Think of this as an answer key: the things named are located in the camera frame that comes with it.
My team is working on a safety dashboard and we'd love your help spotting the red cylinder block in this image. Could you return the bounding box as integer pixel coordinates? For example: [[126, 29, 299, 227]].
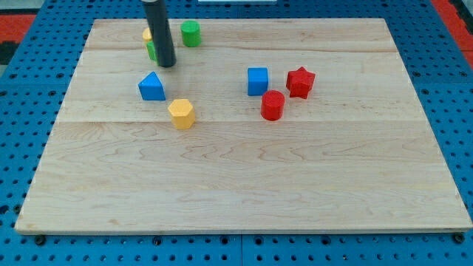
[[260, 90, 285, 121]]

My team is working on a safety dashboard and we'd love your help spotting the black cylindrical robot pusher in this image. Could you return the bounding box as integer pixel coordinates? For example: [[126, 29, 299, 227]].
[[141, 0, 177, 68]]

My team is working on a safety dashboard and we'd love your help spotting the blue cube block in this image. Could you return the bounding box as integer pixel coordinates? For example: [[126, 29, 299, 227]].
[[247, 67, 269, 96]]

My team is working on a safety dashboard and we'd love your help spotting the light wooden board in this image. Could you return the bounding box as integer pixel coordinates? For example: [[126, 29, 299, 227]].
[[15, 18, 472, 235]]

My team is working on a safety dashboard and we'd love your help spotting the red star block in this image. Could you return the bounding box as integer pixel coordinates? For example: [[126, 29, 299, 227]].
[[286, 66, 316, 99]]

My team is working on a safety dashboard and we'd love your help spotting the small yellow block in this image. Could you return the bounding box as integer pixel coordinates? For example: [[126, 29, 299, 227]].
[[142, 27, 152, 43]]

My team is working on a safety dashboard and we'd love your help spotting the small green block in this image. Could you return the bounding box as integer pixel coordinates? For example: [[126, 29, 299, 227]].
[[146, 41, 157, 62]]

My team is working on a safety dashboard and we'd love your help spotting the blue triangle block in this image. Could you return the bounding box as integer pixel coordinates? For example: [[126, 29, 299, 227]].
[[138, 72, 166, 101]]

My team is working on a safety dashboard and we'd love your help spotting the yellow hexagon block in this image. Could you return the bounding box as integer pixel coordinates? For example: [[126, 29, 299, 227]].
[[168, 99, 195, 129]]

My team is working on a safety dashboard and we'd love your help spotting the green cylinder block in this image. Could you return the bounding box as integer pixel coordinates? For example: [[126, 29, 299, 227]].
[[180, 20, 202, 47]]

